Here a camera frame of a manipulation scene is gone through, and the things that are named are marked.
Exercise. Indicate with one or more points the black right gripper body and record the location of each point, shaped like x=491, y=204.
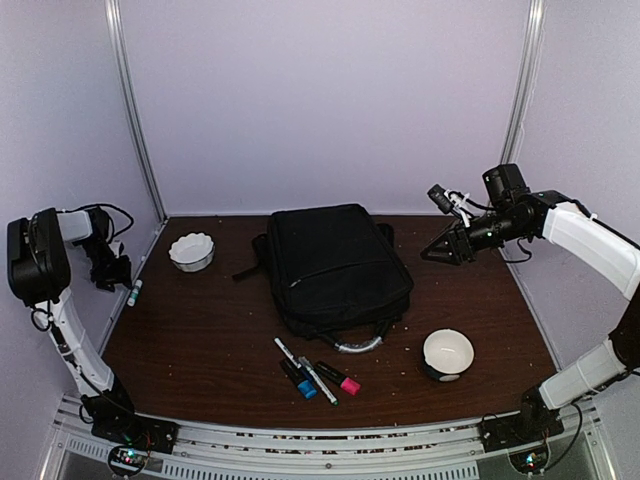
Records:
x=504, y=231

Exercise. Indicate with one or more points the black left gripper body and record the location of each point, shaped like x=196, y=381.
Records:
x=105, y=266

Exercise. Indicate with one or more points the black student backpack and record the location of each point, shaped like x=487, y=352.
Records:
x=334, y=275

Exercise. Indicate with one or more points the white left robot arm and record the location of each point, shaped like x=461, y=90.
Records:
x=39, y=275

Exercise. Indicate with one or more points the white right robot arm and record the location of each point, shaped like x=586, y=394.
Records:
x=579, y=279

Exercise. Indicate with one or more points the white glue stick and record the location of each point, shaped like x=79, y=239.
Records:
x=134, y=294

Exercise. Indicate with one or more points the white fluted ceramic bowl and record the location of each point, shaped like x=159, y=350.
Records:
x=193, y=252

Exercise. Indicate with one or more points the white bowl black base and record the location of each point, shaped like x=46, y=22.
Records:
x=446, y=355

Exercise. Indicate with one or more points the pink highlighter marker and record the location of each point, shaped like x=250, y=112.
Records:
x=338, y=378

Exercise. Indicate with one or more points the white pen green tip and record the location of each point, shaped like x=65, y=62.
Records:
x=320, y=383

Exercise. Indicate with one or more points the left circuit board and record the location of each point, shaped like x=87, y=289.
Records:
x=127, y=461

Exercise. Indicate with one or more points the circuit board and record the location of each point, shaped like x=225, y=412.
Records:
x=127, y=461
x=529, y=461

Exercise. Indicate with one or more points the blue highlighter marker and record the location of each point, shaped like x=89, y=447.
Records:
x=298, y=379

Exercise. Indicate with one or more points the right circuit board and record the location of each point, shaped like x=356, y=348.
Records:
x=529, y=461

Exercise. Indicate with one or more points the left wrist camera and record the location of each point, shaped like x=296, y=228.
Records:
x=117, y=248

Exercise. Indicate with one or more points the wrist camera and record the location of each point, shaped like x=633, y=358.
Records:
x=450, y=202
x=117, y=248

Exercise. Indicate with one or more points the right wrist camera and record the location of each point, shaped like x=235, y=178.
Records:
x=450, y=202

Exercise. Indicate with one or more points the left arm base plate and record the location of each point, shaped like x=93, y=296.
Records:
x=141, y=433

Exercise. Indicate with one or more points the right aluminium corner post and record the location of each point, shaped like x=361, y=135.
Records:
x=525, y=82

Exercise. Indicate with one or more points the aluminium corner post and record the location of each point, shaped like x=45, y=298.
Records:
x=118, y=43
x=525, y=82

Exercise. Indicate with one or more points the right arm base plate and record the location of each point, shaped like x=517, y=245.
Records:
x=514, y=430

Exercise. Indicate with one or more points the aluminium front rail frame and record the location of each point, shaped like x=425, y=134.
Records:
x=445, y=450

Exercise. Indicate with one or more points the left aluminium corner post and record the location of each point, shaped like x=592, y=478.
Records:
x=118, y=43

